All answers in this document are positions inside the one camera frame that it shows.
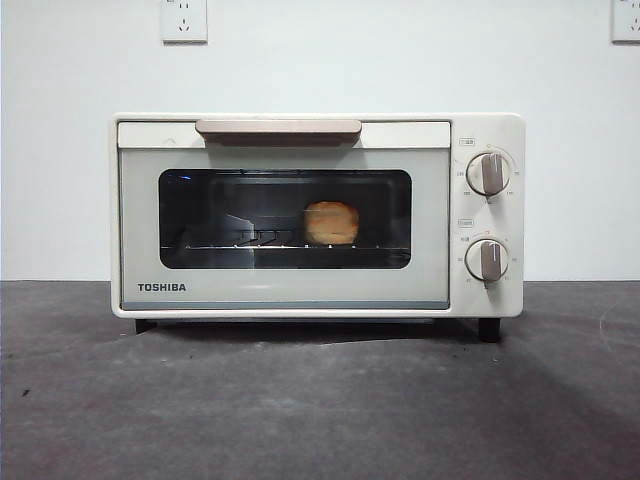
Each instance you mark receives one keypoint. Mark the cream white toaster oven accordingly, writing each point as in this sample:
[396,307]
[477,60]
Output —
[500,300]

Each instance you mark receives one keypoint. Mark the oven timer knob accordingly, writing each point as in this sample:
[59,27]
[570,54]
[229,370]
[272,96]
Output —
[487,260]

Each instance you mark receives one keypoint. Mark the round golden bread roll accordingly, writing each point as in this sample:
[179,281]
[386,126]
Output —
[332,224]

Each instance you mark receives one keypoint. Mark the oven temperature knob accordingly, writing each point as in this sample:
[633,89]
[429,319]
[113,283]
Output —
[488,174]

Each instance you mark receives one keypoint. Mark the white wall socket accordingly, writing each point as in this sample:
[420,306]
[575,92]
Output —
[184,21]
[627,21]

